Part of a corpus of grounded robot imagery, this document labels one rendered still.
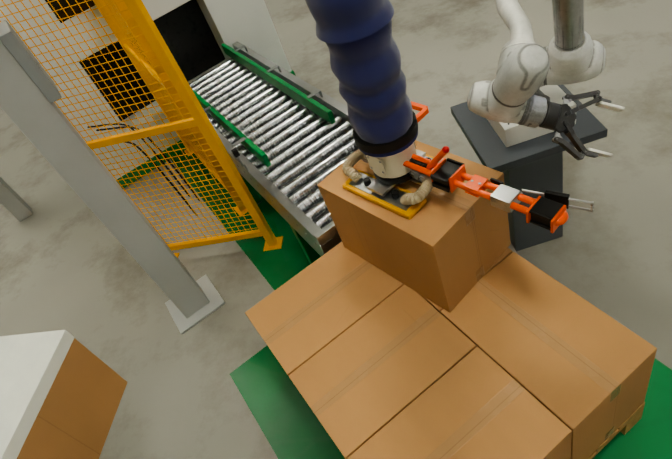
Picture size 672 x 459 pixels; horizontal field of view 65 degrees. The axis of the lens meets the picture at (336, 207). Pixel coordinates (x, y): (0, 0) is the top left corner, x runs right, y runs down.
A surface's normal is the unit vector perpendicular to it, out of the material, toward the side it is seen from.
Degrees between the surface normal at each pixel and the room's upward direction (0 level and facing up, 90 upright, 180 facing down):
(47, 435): 90
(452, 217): 0
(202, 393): 0
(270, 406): 0
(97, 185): 90
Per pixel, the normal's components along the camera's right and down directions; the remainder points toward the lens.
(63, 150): 0.54, 0.47
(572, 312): -0.29, -0.69
